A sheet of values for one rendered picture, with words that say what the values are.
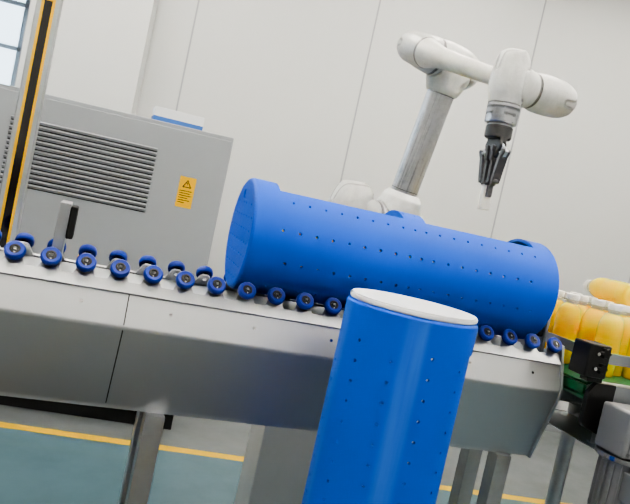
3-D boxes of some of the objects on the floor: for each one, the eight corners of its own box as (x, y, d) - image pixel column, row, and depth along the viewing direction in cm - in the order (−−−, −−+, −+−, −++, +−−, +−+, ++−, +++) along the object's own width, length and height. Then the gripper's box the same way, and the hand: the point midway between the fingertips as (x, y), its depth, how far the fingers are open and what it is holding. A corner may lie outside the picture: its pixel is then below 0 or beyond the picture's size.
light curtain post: (-68, 555, 197) (47, -42, 188) (-45, 556, 199) (70, -35, 190) (-73, 567, 191) (45, -49, 182) (-49, 568, 193) (69, -42, 184)
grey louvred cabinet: (-261, 332, 343) (-210, 42, 335) (174, 400, 386) (228, 144, 378) (-342, 359, 290) (-284, 15, 283) (172, 434, 333) (234, 137, 325)
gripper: (476, 124, 199) (459, 206, 200) (501, 120, 186) (483, 208, 187) (498, 130, 201) (482, 211, 202) (524, 126, 188) (507, 213, 189)
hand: (485, 197), depth 194 cm, fingers closed
